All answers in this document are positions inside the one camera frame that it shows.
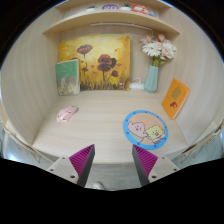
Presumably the pink and white flower bouquet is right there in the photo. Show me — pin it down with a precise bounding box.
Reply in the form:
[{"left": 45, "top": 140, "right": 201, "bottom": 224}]
[{"left": 138, "top": 33, "right": 178, "bottom": 68}]

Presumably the round purple sign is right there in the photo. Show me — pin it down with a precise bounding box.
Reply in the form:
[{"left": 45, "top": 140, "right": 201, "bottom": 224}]
[{"left": 101, "top": 3, "right": 120, "bottom": 11}]

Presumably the round blue-rimmed cartoon mouse pad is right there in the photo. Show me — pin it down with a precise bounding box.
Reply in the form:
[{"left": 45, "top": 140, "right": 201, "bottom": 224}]
[{"left": 123, "top": 110, "right": 169, "bottom": 151}]

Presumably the pink computer mouse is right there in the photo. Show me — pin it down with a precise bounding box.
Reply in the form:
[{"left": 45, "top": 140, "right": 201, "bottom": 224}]
[{"left": 55, "top": 105, "right": 79, "bottom": 124}]

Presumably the light wooden shelf board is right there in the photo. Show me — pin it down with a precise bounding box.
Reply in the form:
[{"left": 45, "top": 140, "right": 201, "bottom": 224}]
[{"left": 42, "top": 9, "right": 181, "bottom": 36}]

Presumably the orange book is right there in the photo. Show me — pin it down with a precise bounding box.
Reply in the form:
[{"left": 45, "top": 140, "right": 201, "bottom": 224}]
[{"left": 161, "top": 77, "right": 191, "bottom": 120}]

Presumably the yellow poppy flower painting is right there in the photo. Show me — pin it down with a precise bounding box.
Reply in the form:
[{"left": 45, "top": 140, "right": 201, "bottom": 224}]
[{"left": 58, "top": 34, "right": 132, "bottom": 92}]

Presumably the green and beige book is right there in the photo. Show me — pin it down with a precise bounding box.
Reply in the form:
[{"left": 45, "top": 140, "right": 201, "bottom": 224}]
[{"left": 55, "top": 59, "right": 81, "bottom": 97}]

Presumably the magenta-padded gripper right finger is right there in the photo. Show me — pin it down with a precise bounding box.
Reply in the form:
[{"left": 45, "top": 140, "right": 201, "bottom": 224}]
[{"left": 131, "top": 143, "right": 181, "bottom": 187}]

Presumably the white power strip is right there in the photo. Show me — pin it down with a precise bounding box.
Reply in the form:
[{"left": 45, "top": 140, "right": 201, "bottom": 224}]
[{"left": 129, "top": 77, "right": 145, "bottom": 90}]

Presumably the white light bar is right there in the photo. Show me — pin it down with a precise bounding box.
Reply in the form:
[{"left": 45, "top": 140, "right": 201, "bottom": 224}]
[{"left": 89, "top": 21, "right": 155, "bottom": 33}]

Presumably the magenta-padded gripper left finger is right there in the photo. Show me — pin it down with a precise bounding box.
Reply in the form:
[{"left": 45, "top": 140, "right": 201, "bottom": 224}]
[{"left": 46, "top": 143, "right": 96, "bottom": 188}]

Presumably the pale teal faceted vase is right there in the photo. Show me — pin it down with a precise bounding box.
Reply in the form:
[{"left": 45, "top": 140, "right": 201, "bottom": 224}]
[{"left": 143, "top": 65, "right": 160, "bottom": 95}]

